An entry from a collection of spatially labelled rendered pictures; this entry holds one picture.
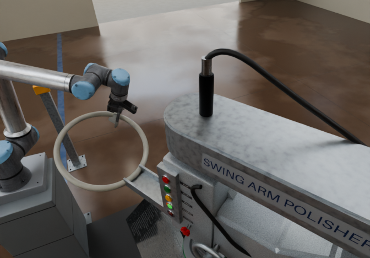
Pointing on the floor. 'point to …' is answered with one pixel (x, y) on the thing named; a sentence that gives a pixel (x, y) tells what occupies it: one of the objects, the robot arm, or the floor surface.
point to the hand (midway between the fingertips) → (120, 118)
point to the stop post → (74, 162)
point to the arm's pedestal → (45, 222)
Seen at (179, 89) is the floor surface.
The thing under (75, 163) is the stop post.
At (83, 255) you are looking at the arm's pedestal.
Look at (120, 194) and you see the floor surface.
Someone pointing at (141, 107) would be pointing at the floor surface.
